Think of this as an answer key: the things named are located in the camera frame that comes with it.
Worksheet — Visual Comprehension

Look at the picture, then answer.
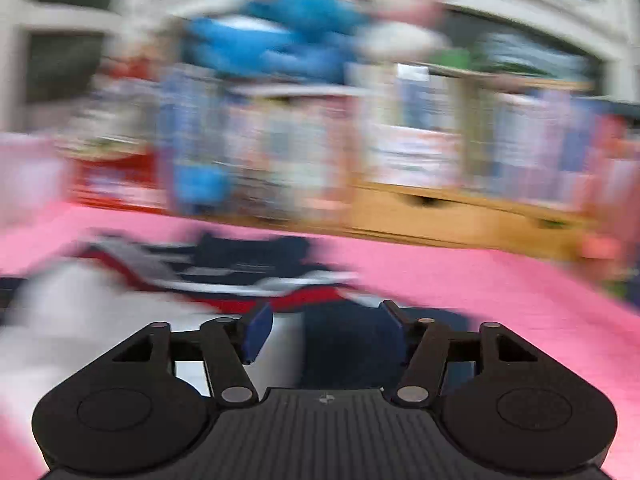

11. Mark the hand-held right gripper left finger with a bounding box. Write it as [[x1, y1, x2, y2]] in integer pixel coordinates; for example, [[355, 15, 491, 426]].
[[85, 302, 274, 406]]

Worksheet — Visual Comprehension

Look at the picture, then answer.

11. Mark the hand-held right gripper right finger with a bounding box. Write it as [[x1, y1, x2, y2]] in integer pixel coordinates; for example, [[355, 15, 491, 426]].
[[380, 300, 561, 406]]

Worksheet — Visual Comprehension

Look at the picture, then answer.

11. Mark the white and navy jacket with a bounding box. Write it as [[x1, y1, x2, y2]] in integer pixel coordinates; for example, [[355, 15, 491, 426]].
[[0, 230, 473, 401]]

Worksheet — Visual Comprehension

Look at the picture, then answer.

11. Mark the pink rabbit-print blanket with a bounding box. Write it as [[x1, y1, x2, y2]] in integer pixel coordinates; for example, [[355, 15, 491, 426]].
[[0, 200, 640, 480]]

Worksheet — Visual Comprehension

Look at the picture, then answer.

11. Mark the wooden drawer organizer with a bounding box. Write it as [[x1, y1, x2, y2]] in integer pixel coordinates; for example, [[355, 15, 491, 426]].
[[350, 182, 591, 261]]

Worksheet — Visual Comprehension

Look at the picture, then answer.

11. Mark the white box with colourful print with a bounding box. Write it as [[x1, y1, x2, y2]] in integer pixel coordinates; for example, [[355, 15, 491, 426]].
[[370, 127, 463, 188]]

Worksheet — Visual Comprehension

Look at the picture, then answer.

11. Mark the row of colourful books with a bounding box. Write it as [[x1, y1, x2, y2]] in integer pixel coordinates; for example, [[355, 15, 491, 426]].
[[220, 85, 361, 221]]

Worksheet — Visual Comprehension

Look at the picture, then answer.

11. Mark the large red plastic crate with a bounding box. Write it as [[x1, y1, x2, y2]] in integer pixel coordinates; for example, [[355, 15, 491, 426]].
[[70, 152, 171, 211]]

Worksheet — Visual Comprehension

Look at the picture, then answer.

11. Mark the row of green-spined books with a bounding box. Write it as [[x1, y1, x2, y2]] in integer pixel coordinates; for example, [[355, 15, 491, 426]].
[[350, 62, 471, 191]]

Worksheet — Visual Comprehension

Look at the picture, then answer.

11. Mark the row of tall blue books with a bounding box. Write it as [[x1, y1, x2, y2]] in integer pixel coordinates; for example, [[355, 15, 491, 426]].
[[160, 67, 226, 196]]

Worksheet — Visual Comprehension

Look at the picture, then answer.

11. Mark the row of pastel books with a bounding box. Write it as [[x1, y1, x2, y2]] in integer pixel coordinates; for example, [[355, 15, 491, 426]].
[[470, 85, 611, 206]]

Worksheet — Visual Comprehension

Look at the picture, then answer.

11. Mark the pink board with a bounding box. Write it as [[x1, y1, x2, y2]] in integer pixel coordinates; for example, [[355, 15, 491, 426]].
[[585, 115, 640, 281]]

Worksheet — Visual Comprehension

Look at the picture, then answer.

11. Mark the small blue plush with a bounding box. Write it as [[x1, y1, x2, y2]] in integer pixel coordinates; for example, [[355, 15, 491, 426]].
[[265, 45, 351, 83]]

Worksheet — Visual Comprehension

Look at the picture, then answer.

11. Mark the green plush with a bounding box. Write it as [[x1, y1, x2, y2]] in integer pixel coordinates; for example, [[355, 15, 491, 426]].
[[430, 47, 476, 73]]

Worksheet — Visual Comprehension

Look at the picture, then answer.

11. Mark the white board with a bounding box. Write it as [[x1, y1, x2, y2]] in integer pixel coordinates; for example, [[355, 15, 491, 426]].
[[0, 135, 71, 221]]

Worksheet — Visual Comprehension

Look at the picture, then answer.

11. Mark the pink rabbit plush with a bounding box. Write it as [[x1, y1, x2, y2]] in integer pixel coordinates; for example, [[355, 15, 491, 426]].
[[357, 0, 451, 58]]

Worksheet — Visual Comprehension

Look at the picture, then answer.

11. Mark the blue whale plush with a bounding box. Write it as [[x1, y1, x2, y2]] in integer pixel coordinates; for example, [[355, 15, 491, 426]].
[[182, 15, 301, 68]]

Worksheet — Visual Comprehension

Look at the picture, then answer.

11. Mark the stack of light blue folders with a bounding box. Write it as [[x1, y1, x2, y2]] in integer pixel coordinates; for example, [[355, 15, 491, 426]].
[[475, 32, 591, 81]]

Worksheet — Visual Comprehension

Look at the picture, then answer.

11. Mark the blue cat plush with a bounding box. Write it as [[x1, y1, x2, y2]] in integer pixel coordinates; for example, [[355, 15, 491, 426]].
[[270, 0, 371, 36]]

